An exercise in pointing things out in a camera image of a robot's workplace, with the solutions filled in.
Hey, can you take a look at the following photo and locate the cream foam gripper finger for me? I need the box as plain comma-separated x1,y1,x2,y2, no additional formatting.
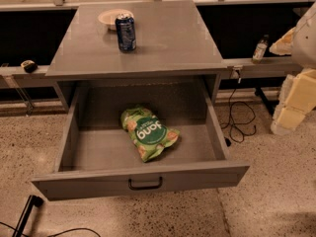
269,28,294,55
271,68,316,135

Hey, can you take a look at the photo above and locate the green rice chip bag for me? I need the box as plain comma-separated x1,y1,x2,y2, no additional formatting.
120,106,180,162

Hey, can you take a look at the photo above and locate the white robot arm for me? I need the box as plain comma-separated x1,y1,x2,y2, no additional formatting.
270,2,316,135

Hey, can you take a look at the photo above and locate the grey cabinet counter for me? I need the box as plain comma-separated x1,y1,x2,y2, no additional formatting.
45,0,229,114

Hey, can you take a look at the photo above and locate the grey open drawer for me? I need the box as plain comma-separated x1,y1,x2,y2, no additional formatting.
32,80,249,200

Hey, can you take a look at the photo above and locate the small glass bottle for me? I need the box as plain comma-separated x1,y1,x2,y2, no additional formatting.
252,35,270,63

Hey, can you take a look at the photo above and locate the blue soda can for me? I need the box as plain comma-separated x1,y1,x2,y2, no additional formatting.
115,13,136,52

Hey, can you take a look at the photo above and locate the black and yellow tape measure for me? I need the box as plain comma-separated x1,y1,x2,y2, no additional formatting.
21,60,38,73

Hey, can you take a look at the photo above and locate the black stand leg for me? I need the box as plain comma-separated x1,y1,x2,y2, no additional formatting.
12,195,43,237

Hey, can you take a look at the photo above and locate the grey rail shelf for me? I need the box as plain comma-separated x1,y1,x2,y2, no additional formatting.
0,56,302,89

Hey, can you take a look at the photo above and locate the black drawer handle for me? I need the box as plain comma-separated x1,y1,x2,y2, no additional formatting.
128,177,163,191

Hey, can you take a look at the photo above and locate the black floor cable lower left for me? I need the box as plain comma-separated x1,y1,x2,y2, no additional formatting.
0,220,102,237

